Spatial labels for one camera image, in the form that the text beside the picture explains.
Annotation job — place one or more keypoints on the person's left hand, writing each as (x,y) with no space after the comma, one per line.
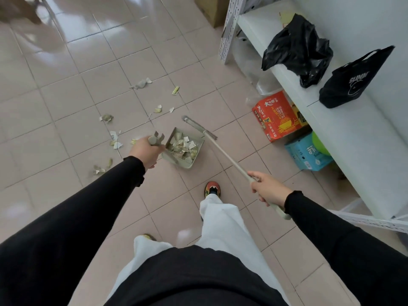
(145,152)

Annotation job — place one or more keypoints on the person's right hand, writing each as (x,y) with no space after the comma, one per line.
(271,189)

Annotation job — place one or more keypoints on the grey-green dustpan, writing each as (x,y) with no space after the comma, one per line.
(185,163)

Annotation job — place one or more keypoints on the grey-green broom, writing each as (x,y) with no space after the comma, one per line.
(229,156)

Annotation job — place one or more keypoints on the person's left forearm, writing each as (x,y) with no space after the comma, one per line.
(70,229)

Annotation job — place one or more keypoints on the person's right forearm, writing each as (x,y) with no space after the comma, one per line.
(350,248)

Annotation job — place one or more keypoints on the person's red right shoe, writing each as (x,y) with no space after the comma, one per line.
(212,188)

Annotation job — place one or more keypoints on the person's white trousers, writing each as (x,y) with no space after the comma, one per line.
(220,226)

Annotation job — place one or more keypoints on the person's yellow left shoe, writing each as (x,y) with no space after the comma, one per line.
(149,237)

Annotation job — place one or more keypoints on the person's black top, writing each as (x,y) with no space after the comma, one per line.
(194,280)

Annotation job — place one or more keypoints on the blue cardboard box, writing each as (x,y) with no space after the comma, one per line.
(304,156)

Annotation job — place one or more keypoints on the green ball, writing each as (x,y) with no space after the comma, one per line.
(320,144)

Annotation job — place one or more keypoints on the red cardboard box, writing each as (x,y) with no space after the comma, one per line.
(275,116)

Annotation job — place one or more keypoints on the white metal shelf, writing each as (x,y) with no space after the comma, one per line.
(350,140)

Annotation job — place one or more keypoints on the clear plastic bag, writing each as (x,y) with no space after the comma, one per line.
(255,73)

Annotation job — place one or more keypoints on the black tote bag white print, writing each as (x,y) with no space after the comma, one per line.
(353,82)

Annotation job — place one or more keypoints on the black plastic bag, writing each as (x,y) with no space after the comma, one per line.
(296,50)

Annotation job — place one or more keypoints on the large brown cardboard box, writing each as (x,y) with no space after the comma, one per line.
(213,9)

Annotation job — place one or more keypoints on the yellow paper piece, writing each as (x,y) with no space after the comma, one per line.
(287,18)

